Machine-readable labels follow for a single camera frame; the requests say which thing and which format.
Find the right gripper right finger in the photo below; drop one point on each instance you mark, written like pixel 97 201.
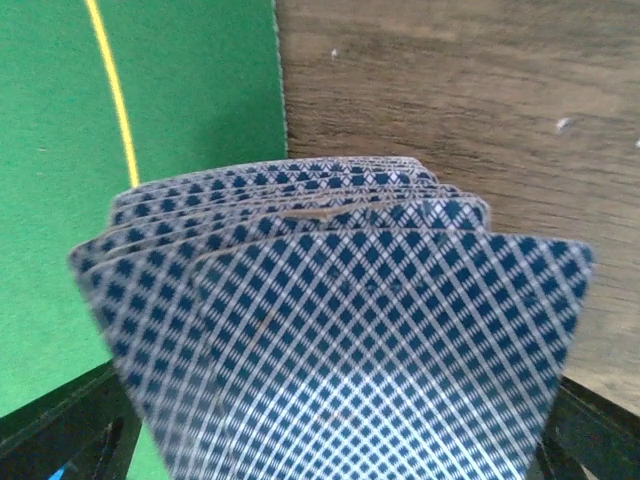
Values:
pixel 587 434

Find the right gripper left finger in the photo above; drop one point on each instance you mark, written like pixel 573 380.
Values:
pixel 84 429

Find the blue patterned card deck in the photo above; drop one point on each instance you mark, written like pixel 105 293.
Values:
pixel 334 318

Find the round green poker mat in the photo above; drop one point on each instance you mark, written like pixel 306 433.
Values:
pixel 202 87

